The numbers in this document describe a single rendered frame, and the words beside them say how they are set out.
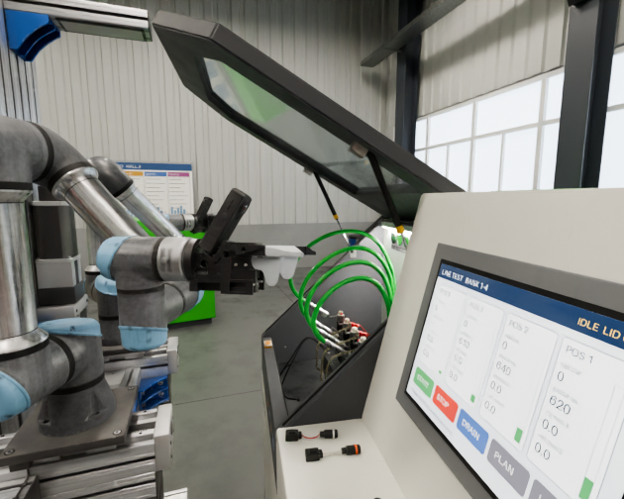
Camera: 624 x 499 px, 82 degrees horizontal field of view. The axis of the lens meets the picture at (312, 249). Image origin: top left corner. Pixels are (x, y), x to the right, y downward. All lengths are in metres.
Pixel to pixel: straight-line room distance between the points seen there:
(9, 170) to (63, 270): 0.44
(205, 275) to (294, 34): 8.14
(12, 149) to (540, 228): 0.84
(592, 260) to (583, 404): 0.16
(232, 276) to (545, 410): 0.45
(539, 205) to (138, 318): 0.64
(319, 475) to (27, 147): 0.83
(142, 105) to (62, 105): 1.27
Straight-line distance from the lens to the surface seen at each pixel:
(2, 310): 0.82
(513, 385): 0.59
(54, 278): 1.18
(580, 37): 5.17
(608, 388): 0.51
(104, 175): 1.40
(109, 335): 1.43
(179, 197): 7.55
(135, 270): 0.64
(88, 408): 0.98
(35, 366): 0.85
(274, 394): 1.17
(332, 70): 8.63
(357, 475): 0.86
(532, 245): 0.60
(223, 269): 0.57
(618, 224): 0.53
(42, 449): 0.99
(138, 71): 7.98
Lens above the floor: 1.54
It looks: 8 degrees down
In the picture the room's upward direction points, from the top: straight up
